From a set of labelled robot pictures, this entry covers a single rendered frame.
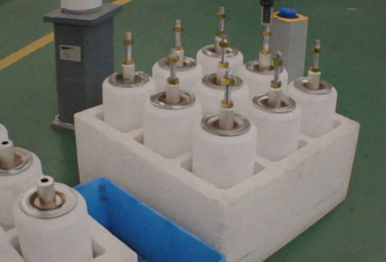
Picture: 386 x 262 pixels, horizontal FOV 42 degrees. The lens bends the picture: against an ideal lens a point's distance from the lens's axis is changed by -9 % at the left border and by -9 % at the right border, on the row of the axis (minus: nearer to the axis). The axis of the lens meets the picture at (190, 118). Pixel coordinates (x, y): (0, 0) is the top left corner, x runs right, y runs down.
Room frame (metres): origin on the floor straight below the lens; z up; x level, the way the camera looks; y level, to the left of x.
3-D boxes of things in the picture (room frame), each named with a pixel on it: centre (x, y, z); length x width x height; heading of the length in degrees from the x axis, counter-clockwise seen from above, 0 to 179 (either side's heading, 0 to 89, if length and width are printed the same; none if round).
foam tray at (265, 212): (0.90, -0.05, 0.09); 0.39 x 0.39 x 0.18; 44
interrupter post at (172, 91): (0.82, 0.03, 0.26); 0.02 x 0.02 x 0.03
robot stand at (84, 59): (1.23, 0.26, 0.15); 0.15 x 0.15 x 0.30; 70
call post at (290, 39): (1.16, -0.21, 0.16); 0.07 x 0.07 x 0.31; 44
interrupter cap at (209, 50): (1.07, -0.06, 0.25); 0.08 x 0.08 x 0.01
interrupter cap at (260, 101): (0.81, -0.14, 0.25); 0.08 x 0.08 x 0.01
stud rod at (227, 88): (0.73, -0.05, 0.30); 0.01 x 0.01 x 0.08; 10
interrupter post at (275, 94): (0.81, -0.14, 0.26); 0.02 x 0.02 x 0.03
